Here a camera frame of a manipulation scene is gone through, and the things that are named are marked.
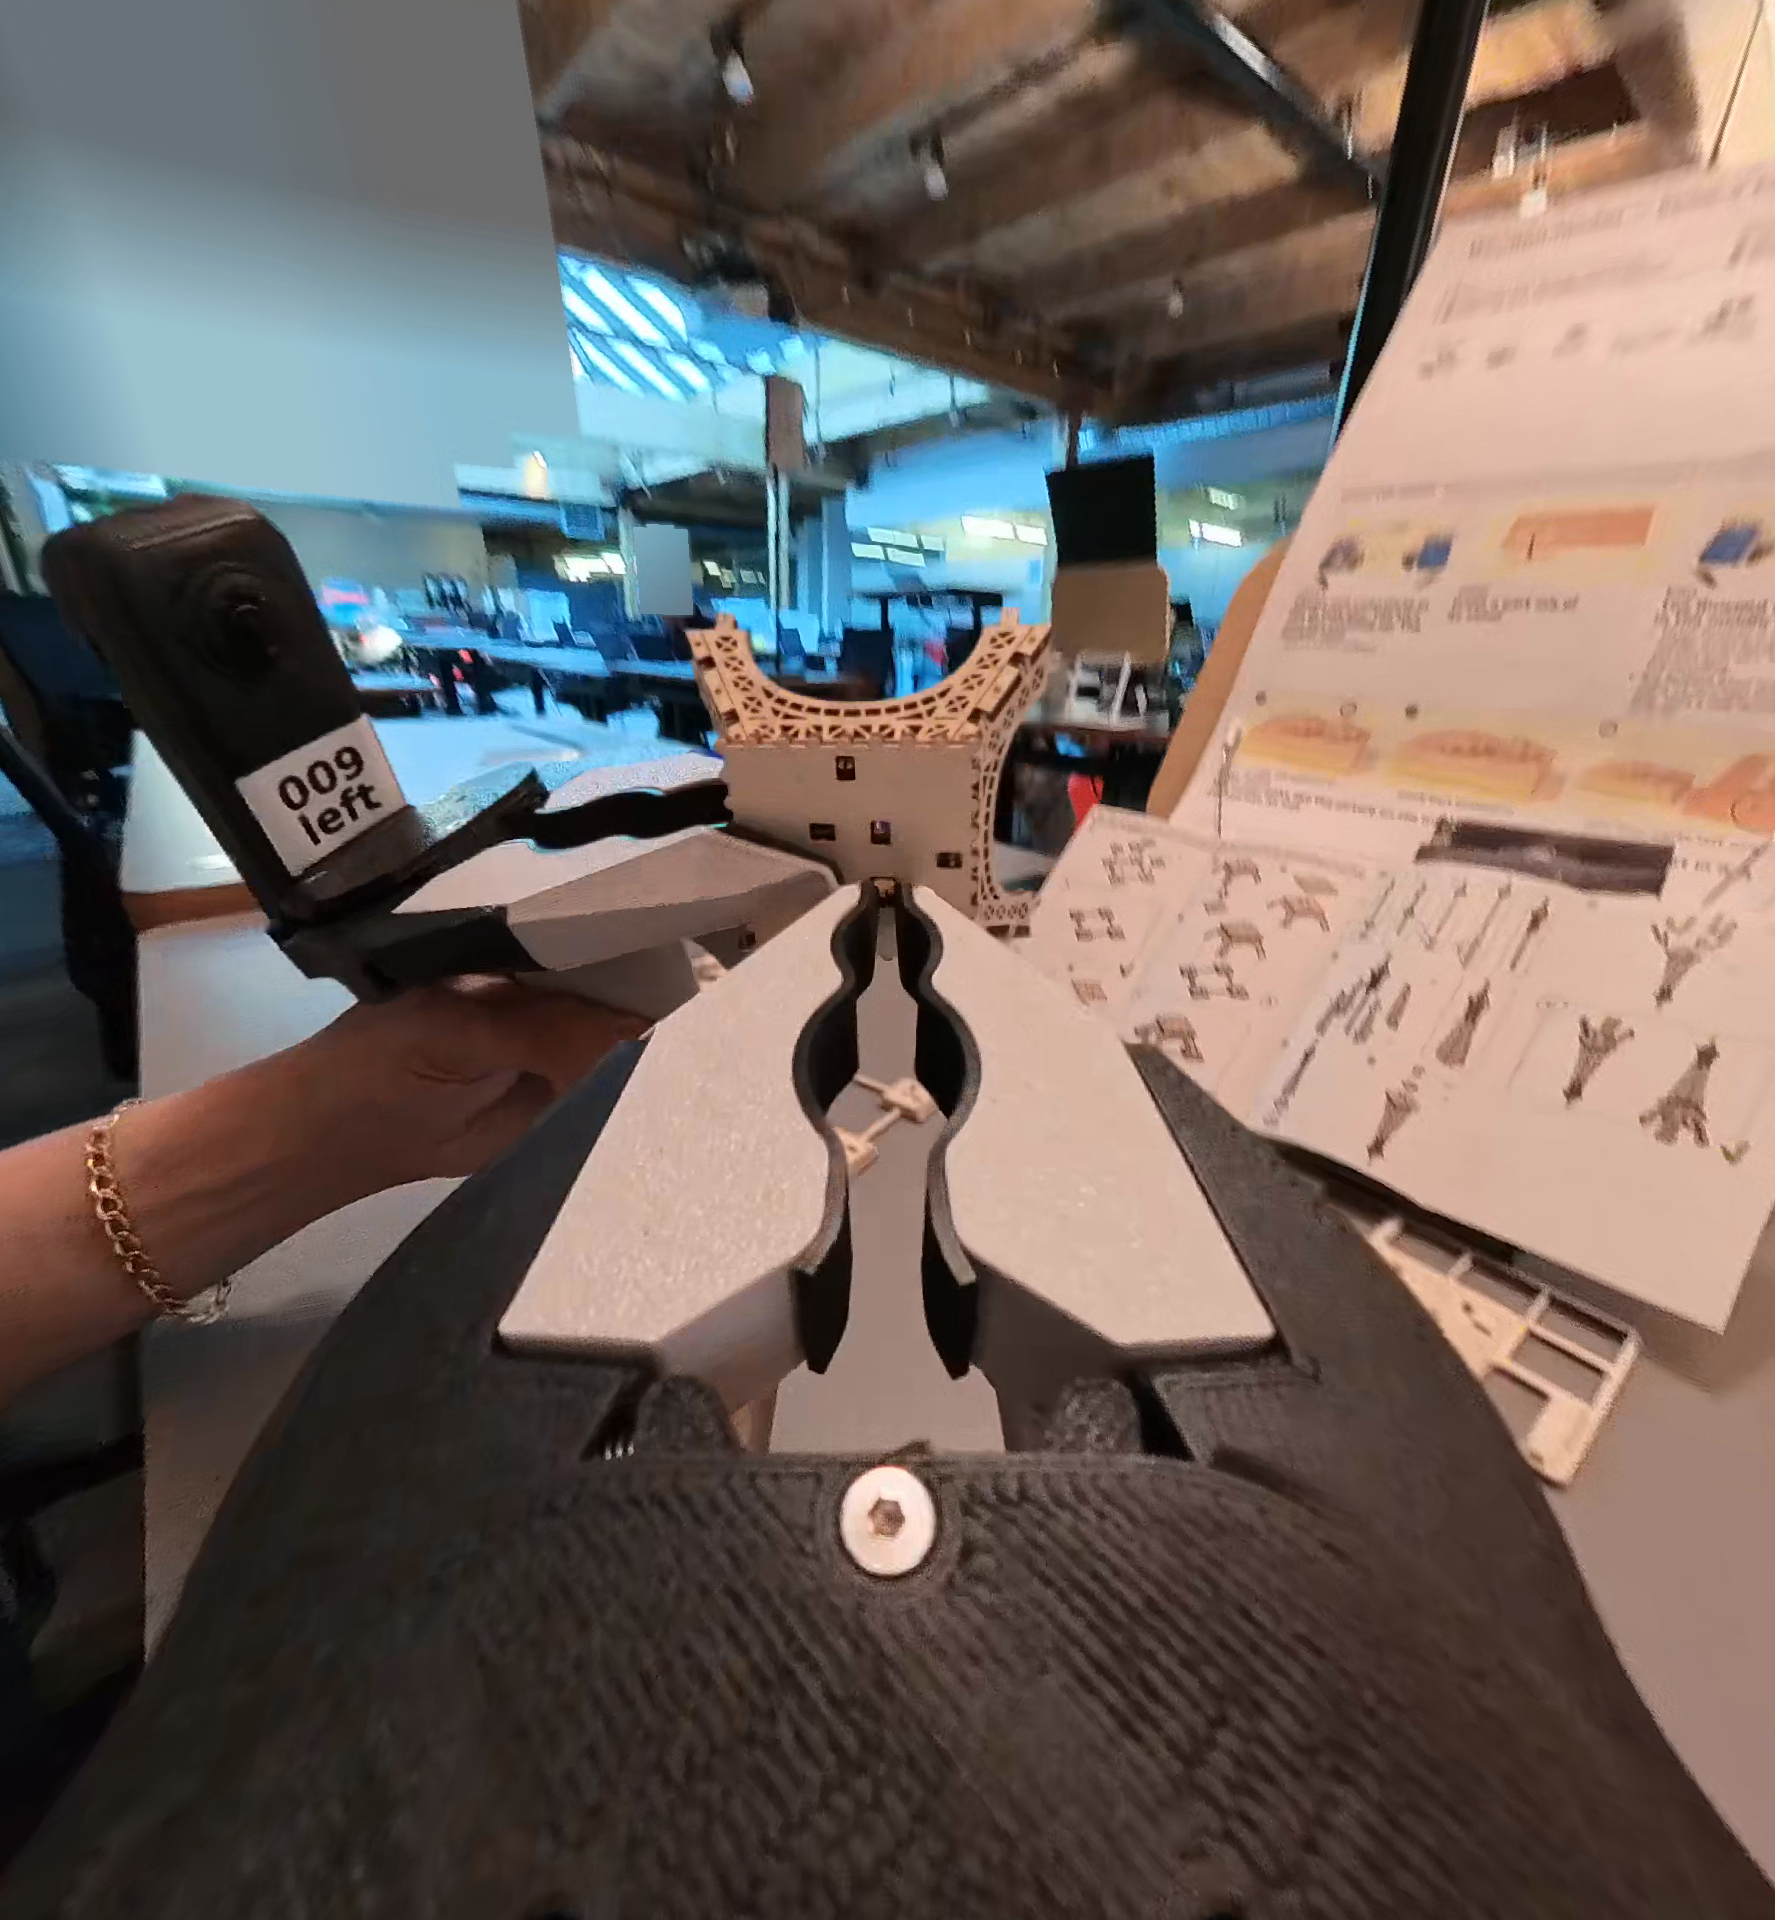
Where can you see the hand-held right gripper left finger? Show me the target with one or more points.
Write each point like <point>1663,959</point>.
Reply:
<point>679,1203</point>

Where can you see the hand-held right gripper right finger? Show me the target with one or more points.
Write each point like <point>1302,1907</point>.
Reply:
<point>1098,1203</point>

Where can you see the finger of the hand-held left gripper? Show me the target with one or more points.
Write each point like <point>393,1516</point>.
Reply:
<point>633,902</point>
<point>648,814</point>

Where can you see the wooden tower base model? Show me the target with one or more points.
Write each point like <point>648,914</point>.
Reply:
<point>843,778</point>

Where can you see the grey desk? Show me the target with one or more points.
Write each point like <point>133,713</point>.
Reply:
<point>1696,1573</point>

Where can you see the person's left hand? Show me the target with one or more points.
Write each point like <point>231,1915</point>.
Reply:
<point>376,1096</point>

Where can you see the small wooden lattice part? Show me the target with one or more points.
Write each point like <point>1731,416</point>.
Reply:
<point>908,1103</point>

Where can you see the white instruction booklet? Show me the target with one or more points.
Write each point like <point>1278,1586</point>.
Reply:
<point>1425,1052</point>

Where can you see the cardboard backing board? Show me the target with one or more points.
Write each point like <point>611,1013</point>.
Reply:
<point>1203,708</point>

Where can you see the cardboard sign on stand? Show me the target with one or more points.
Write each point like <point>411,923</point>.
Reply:
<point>1111,618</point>

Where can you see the large instruction poster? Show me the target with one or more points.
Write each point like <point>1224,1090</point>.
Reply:
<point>1577,449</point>

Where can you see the black pole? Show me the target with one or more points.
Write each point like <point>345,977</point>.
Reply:
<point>1410,198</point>

